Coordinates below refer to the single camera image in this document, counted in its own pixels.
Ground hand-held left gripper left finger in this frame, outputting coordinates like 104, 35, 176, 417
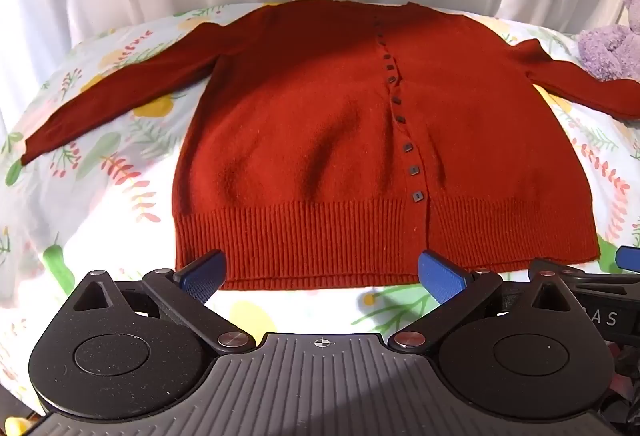
66, 249, 254, 355

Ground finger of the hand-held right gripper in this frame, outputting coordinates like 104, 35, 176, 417
530, 245, 640, 287

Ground red knit button cardigan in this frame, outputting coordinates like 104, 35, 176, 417
21, 0, 640, 293

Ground floral print bedsheet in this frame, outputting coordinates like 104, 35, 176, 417
0, 2, 640, 417

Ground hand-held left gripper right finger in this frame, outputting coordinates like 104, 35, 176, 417
389, 249, 577, 355

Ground purple plush toy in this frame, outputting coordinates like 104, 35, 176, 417
577, 0, 640, 82

